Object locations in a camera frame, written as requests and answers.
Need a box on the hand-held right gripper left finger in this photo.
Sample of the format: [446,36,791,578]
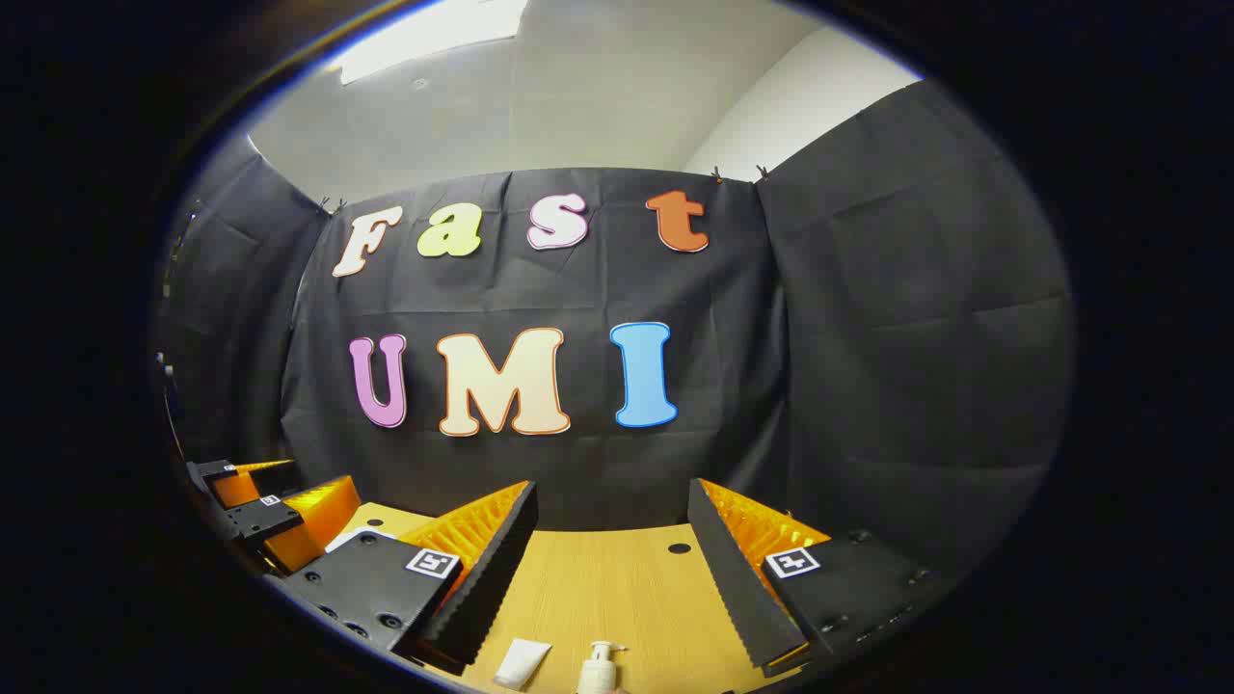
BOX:
[275,479,539,676]

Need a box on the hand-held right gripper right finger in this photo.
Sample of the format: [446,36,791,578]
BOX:
[686,477,960,681]

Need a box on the white squeeze tube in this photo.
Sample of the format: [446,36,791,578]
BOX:
[494,638,553,691]

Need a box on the black backdrop cloth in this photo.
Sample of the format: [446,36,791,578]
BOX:
[154,82,1076,579]

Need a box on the ceiling light panel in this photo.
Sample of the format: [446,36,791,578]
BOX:
[328,0,529,86]

